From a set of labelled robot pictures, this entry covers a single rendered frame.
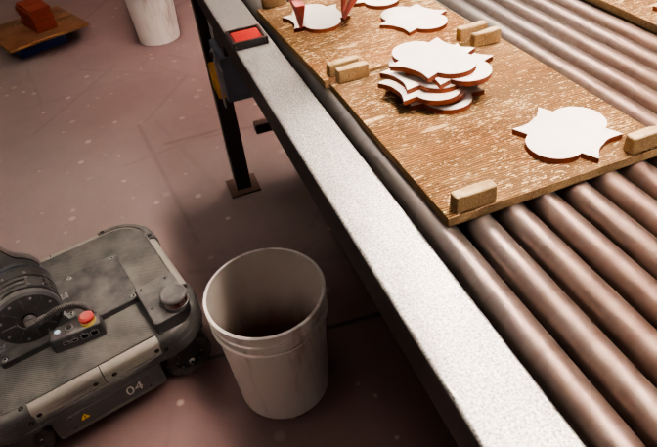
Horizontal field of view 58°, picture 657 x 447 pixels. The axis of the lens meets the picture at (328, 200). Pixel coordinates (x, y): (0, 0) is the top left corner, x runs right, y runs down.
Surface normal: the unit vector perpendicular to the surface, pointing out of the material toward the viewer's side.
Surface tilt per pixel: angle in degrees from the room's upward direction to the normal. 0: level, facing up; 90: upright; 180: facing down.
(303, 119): 0
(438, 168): 0
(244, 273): 87
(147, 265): 0
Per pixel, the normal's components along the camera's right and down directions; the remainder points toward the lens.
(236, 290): 0.75, 0.31
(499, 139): -0.09, -0.77
